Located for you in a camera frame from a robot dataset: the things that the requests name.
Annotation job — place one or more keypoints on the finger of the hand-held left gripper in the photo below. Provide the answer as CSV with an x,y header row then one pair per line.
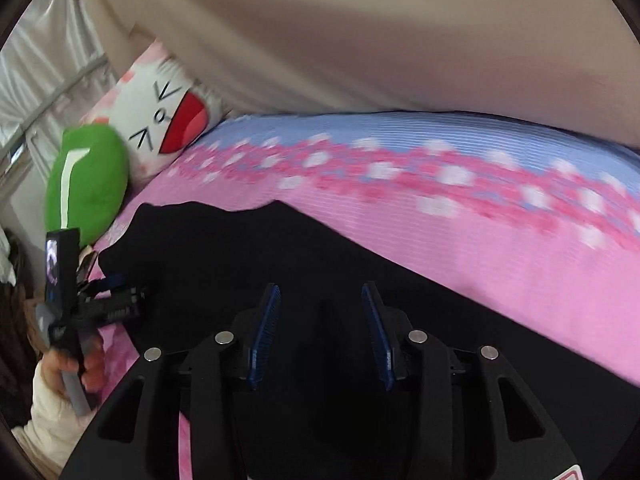
x,y
107,282
120,306

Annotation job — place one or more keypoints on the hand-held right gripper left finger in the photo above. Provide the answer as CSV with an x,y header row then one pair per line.
x,y
265,332

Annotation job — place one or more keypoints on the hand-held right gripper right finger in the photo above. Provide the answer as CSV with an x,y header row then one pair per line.
x,y
377,335

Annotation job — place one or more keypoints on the black pants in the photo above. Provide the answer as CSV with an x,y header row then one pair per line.
x,y
310,270

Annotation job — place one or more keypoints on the person's left forearm white sleeve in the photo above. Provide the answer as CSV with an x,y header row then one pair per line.
x,y
50,425

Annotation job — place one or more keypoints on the person's left hand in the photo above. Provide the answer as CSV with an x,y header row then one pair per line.
x,y
55,367

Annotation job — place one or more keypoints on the green plush toy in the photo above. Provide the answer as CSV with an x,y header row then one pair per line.
x,y
90,185

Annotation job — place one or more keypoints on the pink floral bed sheet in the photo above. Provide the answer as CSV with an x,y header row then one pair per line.
x,y
500,240

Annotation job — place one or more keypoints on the white cat face pillow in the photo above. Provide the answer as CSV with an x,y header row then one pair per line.
x,y
160,105

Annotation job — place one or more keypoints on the white translucent curtain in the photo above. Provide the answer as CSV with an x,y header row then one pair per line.
x,y
45,55

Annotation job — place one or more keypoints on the beige cloth drape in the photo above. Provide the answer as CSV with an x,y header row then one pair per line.
x,y
375,30

